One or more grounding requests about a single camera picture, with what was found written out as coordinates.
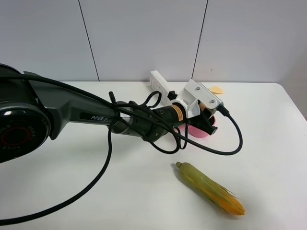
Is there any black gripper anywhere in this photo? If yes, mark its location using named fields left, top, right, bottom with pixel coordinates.
left=159, top=103, right=218, bottom=135

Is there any pink toy saucepan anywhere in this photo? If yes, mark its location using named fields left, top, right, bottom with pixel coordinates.
left=188, top=116, right=216, bottom=138

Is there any white cardboard box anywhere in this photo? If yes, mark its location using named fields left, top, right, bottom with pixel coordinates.
left=150, top=70, right=177, bottom=106

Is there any orange handled beige spatula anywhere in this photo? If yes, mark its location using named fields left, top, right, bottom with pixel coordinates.
left=209, top=86, right=224, bottom=94

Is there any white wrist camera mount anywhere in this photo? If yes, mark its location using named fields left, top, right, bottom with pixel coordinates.
left=171, top=79, right=224, bottom=118

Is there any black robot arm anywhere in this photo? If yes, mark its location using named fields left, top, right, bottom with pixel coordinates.
left=0, top=65, right=217, bottom=162

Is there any black camera cable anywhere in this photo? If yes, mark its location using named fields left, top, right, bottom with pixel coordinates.
left=0, top=71, right=243, bottom=227

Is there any tan potato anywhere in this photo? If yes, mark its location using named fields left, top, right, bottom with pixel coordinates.
left=199, top=102, right=206, bottom=111

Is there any corn cob with husk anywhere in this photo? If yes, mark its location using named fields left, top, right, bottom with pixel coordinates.
left=175, top=162, right=245, bottom=216

